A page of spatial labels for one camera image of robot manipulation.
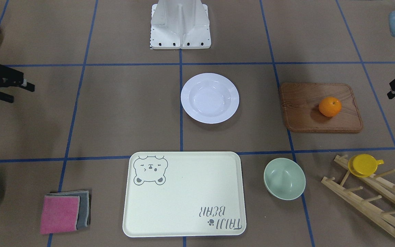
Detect orange fruit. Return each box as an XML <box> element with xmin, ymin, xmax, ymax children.
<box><xmin>318</xmin><ymin>97</ymin><xmax>342</xmax><ymax>117</ymax></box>

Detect green bowl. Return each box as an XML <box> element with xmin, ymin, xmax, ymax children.
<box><xmin>263</xmin><ymin>157</ymin><xmax>306</xmax><ymax>201</ymax></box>

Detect yellow mug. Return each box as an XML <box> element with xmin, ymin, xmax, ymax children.
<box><xmin>347</xmin><ymin>154</ymin><xmax>384</xmax><ymax>178</ymax></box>

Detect cream bear tray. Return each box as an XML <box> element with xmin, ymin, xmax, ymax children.
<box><xmin>122</xmin><ymin>151</ymin><xmax>247</xmax><ymax>238</ymax></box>

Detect pink cloth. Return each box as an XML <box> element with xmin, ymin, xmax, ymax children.
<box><xmin>40</xmin><ymin>195</ymin><xmax>80</xmax><ymax>235</ymax></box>

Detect wooden cutting board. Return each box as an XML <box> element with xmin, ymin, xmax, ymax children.
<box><xmin>279</xmin><ymin>82</ymin><xmax>363</xmax><ymax>133</ymax></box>

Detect white round plate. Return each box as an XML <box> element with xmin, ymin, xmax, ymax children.
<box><xmin>180</xmin><ymin>72</ymin><xmax>240</xmax><ymax>125</ymax></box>

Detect grey cloth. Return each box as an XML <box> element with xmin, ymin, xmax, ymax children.
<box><xmin>46</xmin><ymin>190</ymin><xmax>90</xmax><ymax>231</ymax></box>

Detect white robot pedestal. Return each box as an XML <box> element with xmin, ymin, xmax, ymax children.
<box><xmin>149</xmin><ymin>0</ymin><xmax>212</xmax><ymax>49</ymax></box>

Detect wooden dish rack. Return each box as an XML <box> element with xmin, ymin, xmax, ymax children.
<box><xmin>321</xmin><ymin>155</ymin><xmax>395</xmax><ymax>238</ymax></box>

